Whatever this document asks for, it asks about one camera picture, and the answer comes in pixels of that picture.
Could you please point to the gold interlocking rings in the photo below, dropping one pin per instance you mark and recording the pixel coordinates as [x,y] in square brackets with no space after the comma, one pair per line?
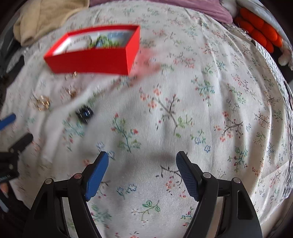
[42,102]

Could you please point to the small gold earring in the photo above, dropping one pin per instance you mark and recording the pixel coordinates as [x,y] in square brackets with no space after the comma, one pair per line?
[71,75]

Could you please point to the floral white bedspread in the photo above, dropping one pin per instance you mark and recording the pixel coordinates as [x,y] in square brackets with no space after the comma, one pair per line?
[205,89]

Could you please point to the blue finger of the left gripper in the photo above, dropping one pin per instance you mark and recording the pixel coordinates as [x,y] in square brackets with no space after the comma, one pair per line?
[20,145]
[7,121]

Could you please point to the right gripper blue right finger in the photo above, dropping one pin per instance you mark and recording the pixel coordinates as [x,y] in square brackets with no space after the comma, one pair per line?
[238,217]

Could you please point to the green beaded bracelet black flower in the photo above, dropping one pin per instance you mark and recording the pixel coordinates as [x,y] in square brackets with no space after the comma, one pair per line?
[103,41]

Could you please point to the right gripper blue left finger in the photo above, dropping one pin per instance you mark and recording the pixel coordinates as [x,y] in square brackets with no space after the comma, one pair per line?
[47,216]

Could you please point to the red cardboard box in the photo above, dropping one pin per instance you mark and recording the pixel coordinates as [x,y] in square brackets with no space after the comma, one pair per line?
[70,52]

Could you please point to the beige fleece blanket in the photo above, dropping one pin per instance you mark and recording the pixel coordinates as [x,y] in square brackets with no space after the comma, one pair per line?
[38,18]

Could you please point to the orange plush toy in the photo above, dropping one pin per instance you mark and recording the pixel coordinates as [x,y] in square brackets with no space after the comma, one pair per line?
[258,29]

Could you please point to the purple pillow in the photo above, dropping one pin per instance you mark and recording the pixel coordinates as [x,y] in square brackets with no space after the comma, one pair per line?
[173,12]

